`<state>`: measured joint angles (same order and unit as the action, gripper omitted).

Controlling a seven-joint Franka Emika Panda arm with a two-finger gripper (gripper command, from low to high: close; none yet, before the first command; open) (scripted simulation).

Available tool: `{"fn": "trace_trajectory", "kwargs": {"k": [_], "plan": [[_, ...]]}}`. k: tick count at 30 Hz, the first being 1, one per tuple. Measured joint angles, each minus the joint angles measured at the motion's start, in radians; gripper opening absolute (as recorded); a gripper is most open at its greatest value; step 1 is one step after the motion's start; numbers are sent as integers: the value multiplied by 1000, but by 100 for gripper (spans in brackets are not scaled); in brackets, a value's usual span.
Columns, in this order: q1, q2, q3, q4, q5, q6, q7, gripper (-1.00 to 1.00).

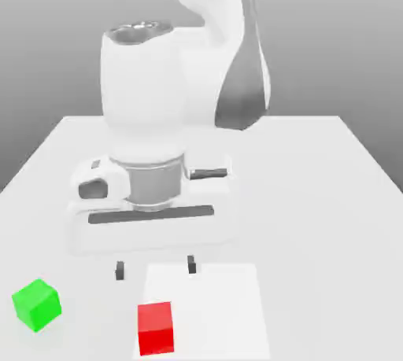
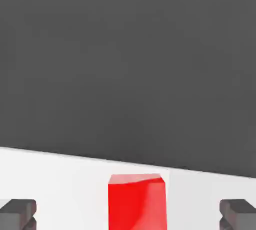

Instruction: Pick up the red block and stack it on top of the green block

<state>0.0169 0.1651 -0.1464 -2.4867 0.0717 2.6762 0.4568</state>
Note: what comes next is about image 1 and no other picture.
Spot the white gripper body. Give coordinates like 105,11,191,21
65,175,236,257

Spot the small red cube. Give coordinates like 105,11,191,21
137,300,176,358

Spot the small green cube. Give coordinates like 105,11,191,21
11,278,63,334

